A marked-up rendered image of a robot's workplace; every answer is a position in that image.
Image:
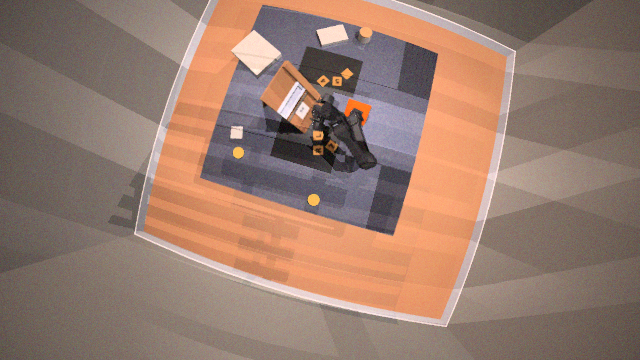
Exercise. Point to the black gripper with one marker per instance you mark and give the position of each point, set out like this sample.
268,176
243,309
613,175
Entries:
318,125

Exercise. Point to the yellow round disc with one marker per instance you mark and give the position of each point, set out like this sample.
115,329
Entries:
313,199
238,152

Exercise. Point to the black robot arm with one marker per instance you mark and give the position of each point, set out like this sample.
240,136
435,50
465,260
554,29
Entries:
342,131

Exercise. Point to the beige flat square tile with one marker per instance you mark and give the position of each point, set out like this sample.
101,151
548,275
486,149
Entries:
236,132

